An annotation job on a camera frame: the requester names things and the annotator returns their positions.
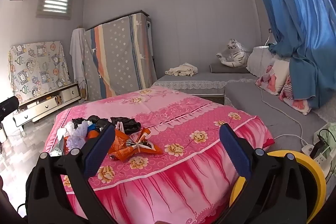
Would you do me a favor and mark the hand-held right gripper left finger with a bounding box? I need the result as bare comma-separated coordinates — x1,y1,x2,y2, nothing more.
28,124,116,224

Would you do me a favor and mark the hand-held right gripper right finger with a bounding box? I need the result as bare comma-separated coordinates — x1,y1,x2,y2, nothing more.
210,124,307,224

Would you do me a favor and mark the orange foil snack wrapper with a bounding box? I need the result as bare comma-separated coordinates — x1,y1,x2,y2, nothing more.
108,127,164,161

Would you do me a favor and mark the blue cloth piece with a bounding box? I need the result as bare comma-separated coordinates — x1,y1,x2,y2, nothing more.
87,123,101,135

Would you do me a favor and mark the large foam net bundle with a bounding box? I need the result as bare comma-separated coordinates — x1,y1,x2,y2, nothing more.
63,122,88,155

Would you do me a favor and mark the yellow trash bin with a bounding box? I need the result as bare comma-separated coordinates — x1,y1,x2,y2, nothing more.
230,150,327,224

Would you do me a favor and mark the white drawer cabinet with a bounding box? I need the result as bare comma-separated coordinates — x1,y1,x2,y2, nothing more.
13,82,82,128

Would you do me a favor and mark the silver foil wrapper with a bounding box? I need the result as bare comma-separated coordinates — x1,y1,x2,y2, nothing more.
49,139,66,157

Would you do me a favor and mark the cartoon printed cloth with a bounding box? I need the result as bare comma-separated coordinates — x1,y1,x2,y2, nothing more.
8,41,72,102

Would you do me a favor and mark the grey sofa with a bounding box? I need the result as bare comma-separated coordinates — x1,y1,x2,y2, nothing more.
152,70,336,151

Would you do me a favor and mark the pink floral blanket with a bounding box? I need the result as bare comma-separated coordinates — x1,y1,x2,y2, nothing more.
43,87,275,224

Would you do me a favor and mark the white power strip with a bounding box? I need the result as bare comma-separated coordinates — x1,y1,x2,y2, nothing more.
301,144,332,170

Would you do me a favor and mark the pink printed pillow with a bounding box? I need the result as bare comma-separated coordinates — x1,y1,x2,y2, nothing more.
256,58,290,95
278,74,313,115

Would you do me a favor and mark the white hanging garment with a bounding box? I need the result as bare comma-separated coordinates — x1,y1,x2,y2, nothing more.
70,28,87,88

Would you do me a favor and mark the pale green towel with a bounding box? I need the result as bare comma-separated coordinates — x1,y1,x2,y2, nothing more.
312,122,336,146

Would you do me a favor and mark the white tiger plush toy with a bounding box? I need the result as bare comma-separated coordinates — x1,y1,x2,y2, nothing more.
217,39,252,68

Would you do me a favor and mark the cream cloth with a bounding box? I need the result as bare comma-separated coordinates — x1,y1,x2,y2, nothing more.
165,63,198,77

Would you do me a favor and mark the striped cloth wardrobe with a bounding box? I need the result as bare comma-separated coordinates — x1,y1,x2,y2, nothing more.
84,10,158,102

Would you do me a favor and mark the window blind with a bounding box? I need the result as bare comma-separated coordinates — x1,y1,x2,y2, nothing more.
37,0,72,20

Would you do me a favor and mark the blue curtain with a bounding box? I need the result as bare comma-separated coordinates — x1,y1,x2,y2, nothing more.
246,0,336,109

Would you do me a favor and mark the white cable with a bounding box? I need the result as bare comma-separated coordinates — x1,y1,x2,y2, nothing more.
259,35,305,147

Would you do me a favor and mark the black charger with cable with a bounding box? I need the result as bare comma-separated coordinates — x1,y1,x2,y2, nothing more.
310,130,335,159

